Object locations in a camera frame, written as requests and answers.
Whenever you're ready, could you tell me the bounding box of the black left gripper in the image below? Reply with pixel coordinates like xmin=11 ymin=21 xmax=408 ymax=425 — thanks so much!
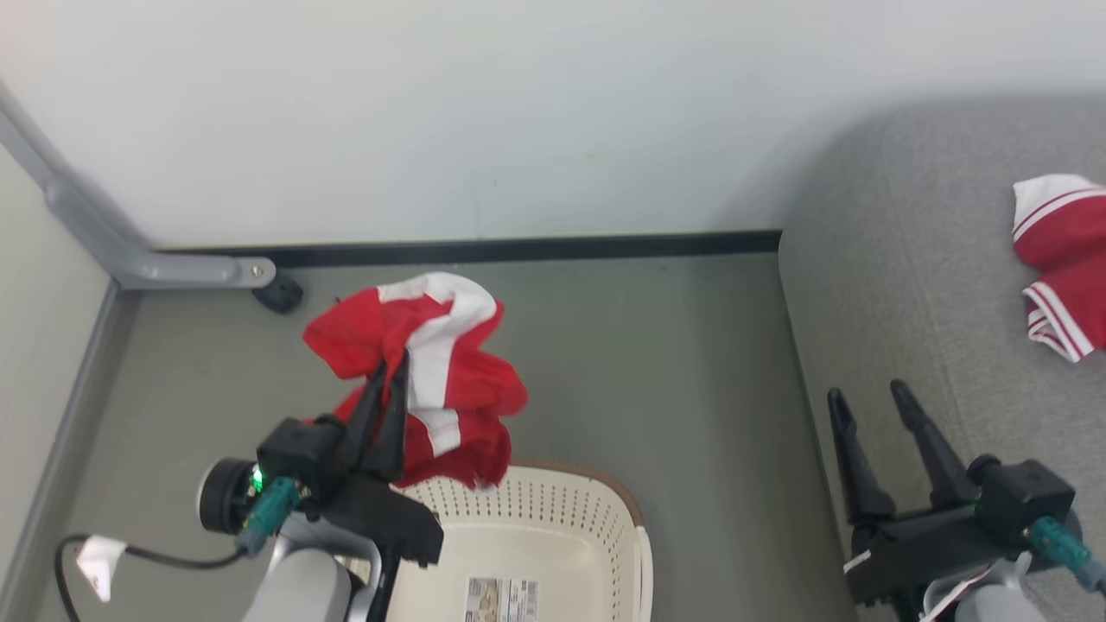
xmin=321 ymin=349 xmax=446 ymax=568

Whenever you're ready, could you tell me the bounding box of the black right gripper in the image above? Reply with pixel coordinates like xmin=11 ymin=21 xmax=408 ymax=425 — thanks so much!
xmin=827 ymin=379 xmax=995 ymax=610

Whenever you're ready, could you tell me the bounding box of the red white mesh jersey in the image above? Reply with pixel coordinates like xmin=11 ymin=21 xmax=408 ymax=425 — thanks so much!
xmin=302 ymin=272 xmax=529 ymax=491

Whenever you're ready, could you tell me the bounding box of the red garment with white stripes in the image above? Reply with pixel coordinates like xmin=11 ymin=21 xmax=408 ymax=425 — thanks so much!
xmin=1012 ymin=174 xmax=1106 ymax=364

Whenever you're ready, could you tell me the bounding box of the grey fabric sofa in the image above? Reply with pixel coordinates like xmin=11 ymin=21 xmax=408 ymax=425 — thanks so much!
xmin=778 ymin=95 xmax=1106 ymax=622

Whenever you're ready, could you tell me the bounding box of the black caster foot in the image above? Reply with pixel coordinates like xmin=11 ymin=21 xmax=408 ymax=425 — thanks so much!
xmin=252 ymin=275 xmax=305 ymax=314

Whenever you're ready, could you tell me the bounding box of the beige perforated laundry basket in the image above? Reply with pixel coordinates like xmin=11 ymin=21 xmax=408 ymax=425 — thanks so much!
xmin=346 ymin=460 xmax=654 ymax=622

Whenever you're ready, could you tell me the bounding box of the printed label sticker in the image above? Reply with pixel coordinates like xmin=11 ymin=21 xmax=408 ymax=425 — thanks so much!
xmin=465 ymin=577 xmax=539 ymax=622

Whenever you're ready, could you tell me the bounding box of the black baseboard strip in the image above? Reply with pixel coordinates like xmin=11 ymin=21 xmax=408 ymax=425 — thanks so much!
xmin=160 ymin=229 xmax=783 ymax=269

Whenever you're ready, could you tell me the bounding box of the grey baseboard strip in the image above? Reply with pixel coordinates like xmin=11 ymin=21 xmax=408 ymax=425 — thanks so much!
xmin=0 ymin=281 xmax=143 ymax=622

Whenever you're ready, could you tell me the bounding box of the teal connector cable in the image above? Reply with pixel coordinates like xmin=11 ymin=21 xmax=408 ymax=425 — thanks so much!
xmin=235 ymin=477 xmax=302 ymax=555
xmin=1028 ymin=517 xmax=1106 ymax=597

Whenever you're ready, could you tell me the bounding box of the thin black cable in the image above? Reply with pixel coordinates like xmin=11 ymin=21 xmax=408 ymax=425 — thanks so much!
xmin=54 ymin=534 xmax=247 ymax=622

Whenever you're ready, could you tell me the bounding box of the grey metal frame leg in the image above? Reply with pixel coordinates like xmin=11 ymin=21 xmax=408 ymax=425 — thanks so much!
xmin=0 ymin=82 xmax=277 ymax=291

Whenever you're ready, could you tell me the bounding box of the white paper cable tag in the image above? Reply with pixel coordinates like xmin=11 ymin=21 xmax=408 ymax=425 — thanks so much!
xmin=76 ymin=536 xmax=128 ymax=603

